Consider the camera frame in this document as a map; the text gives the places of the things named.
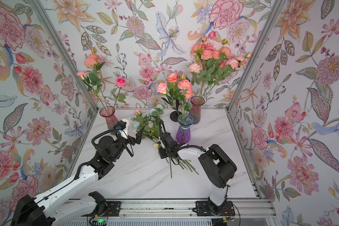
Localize smoky pink glass vase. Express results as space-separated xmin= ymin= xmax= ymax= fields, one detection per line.
xmin=99 ymin=106 xmax=119 ymax=130

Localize large pink rose stem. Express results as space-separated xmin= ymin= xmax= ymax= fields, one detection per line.
xmin=156 ymin=83 xmax=176 ymax=110

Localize magenta pink rose stem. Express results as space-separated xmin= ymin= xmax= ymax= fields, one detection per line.
xmin=113 ymin=77 xmax=127 ymax=107

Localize pink rose spray stem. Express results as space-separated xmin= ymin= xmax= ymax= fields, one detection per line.
xmin=178 ymin=74 xmax=194 ymax=115

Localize coral pink rose stem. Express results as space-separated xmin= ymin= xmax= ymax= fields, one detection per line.
xmin=166 ymin=73 xmax=186 ymax=114

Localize pale pink carnation stem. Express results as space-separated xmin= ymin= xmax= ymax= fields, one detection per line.
xmin=188 ymin=61 xmax=205 ymax=97

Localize peach pink peony stem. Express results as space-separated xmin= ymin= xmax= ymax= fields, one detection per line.
xmin=82 ymin=47 xmax=108 ymax=107

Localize pink rose cluster stem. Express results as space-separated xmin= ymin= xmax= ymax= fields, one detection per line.
xmin=188 ymin=36 xmax=226 ymax=99

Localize light pink rose stem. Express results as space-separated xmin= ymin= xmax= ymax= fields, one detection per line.
xmin=76 ymin=71 xmax=106 ymax=107

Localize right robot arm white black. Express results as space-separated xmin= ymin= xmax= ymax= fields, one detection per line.
xmin=159 ymin=132 xmax=237 ymax=212

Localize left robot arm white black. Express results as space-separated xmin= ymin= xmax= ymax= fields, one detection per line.
xmin=10 ymin=121 xmax=144 ymax=226

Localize purple blue glass vase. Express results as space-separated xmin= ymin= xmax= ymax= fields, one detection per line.
xmin=176 ymin=114 xmax=193 ymax=144

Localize red glass vase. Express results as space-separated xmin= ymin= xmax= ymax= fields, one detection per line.
xmin=189 ymin=96 xmax=205 ymax=124

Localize pink flower bouquet green stems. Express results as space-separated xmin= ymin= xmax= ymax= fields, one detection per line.
xmin=131 ymin=105 xmax=196 ymax=172

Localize blue microphone on black stand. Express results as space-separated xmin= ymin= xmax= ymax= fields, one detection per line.
xmin=170 ymin=100 xmax=182 ymax=122

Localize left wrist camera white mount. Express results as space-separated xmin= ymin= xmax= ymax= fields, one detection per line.
xmin=114 ymin=119 xmax=129 ymax=139

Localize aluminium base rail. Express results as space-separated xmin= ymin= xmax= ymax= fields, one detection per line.
xmin=33 ymin=198 xmax=277 ymax=226

